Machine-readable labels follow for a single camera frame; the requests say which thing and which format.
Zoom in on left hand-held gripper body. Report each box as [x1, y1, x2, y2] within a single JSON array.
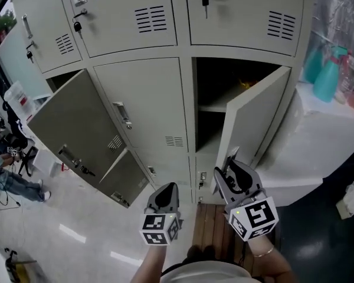
[[139, 182, 183, 247]]

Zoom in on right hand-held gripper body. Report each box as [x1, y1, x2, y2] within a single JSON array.
[[214, 160, 280, 242]]

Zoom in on grey metal locker door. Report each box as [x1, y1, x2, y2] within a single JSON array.
[[99, 148, 150, 209], [27, 68, 127, 186], [215, 65, 292, 193]]

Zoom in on person's left forearm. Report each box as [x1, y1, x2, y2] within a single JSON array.
[[129, 242, 173, 283]]

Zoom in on person's right forearm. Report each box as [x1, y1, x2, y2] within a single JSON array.
[[246, 236, 299, 283]]

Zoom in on grey steel locker cabinet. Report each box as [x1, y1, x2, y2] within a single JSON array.
[[11, 0, 313, 209]]

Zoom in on group of grey locker doors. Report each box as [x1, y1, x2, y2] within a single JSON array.
[[11, 0, 304, 203]]

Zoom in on wooden slat platform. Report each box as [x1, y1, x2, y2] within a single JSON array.
[[191, 203, 281, 277]]

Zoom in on person's white shirt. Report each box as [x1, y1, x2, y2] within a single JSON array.
[[160, 261, 254, 283]]

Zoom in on white counter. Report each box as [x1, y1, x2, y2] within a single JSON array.
[[253, 81, 354, 209]]

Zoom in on white floor box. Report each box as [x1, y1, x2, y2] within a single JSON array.
[[32, 149, 63, 178]]

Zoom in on teal spray bottle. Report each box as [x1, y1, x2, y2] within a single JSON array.
[[312, 45, 349, 103]]

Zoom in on pink plastic bottle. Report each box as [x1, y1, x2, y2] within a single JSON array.
[[337, 54, 354, 96]]

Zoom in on black chair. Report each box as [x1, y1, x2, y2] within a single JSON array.
[[2, 101, 39, 176]]

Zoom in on clear plastic container red label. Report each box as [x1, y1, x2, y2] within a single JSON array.
[[3, 80, 36, 120]]

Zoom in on gold bracelet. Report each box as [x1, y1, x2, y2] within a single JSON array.
[[252, 245, 275, 258]]

